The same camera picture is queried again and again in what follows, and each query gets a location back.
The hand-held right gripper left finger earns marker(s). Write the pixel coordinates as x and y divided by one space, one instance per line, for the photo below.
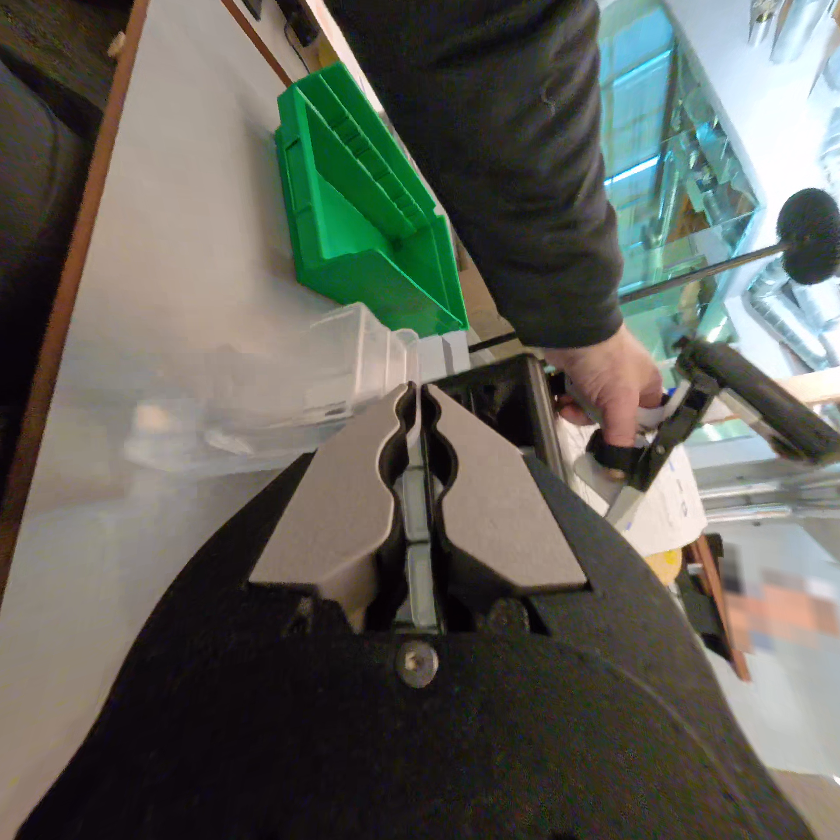
328 518

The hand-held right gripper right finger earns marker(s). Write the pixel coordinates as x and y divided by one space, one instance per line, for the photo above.
512 525

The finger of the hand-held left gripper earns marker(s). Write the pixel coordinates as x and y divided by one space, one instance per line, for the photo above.
623 505

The small clear plastic drawer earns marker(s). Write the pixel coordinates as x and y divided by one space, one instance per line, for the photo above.
295 380

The green plastic bin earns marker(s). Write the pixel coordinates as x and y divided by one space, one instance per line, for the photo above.
341 262

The person's left forearm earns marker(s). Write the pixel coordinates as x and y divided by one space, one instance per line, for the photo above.
492 164

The person's left hand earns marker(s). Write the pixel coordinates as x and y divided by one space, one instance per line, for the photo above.
610 380

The black-framed wooden desk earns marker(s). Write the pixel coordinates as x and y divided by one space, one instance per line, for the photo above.
705 558

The black fuzzy ball on rod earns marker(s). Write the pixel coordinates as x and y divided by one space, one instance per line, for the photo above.
810 236

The silver ventilation duct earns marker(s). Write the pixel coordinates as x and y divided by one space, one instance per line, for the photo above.
787 315

